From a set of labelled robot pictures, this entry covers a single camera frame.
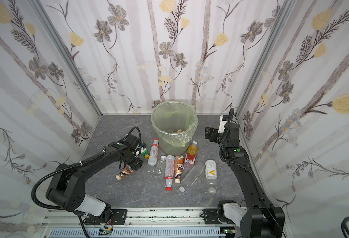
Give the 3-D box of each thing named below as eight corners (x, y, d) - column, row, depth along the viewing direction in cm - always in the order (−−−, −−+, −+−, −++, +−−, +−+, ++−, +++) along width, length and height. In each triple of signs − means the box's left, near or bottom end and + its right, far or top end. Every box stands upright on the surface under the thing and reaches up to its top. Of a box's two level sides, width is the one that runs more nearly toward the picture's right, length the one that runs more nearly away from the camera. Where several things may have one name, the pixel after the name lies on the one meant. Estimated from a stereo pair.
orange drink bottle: (182, 166, 94) (183, 161, 89) (190, 145, 105) (190, 140, 100) (192, 169, 93) (193, 164, 88) (198, 147, 103) (200, 142, 98)
